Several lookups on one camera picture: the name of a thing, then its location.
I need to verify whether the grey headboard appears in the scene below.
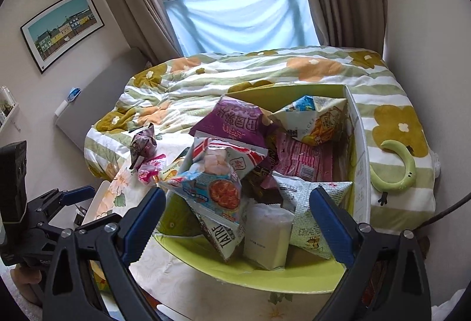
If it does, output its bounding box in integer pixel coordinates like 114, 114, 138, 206
54, 48, 148, 152

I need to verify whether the pink striped snack bag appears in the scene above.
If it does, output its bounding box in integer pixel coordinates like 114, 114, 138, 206
275, 132, 334, 182

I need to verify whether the person's left hand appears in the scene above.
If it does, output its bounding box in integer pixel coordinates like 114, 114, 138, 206
10, 264, 42, 306

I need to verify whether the blue white snack bag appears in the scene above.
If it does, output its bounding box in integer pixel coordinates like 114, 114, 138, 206
271, 95, 347, 146

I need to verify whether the white Taire snack bag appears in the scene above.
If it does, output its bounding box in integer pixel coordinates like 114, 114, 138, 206
190, 205, 245, 262

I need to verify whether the small pink candy bag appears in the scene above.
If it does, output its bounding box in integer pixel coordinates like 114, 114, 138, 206
137, 153, 167, 185

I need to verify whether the blue window cloth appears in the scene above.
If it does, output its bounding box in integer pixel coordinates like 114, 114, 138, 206
165, 0, 319, 55

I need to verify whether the floral green striped duvet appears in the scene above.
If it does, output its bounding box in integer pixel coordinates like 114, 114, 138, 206
84, 47, 436, 232

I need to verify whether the green cardboard box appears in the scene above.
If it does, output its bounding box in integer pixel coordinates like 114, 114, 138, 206
155, 85, 371, 294

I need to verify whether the red white shrimp chip bag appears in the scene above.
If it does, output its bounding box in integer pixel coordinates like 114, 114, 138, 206
159, 137, 267, 228

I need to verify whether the dark purple cartoon snack bag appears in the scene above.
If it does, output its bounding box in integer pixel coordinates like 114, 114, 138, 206
130, 123, 157, 169

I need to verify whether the white tissue pack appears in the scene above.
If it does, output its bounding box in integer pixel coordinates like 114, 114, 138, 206
243, 203, 295, 271

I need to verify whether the green plush toy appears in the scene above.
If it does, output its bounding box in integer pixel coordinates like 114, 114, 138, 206
370, 140, 417, 206

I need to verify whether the grey newsprint snack bag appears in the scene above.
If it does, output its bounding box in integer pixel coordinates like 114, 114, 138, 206
272, 172, 353, 259

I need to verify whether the gold black snack bag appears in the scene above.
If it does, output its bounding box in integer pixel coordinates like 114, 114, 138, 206
242, 145, 279, 203

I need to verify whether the framed houses picture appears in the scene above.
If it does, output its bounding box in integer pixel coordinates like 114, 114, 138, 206
21, 0, 105, 73

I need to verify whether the orange cake snack bag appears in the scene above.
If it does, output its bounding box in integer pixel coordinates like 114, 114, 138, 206
158, 158, 184, 181

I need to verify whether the purple potato chip bag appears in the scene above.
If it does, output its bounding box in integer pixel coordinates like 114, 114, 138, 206
189, 96, 276, 147

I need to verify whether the left brown curtain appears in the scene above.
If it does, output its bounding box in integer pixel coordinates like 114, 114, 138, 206
96, 0, 183, 66

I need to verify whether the blue white headboard item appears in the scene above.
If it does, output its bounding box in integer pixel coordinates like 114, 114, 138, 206
66, 87, 82, 103

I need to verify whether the black cable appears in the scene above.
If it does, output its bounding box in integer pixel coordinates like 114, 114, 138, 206
413, 191, 471, 234

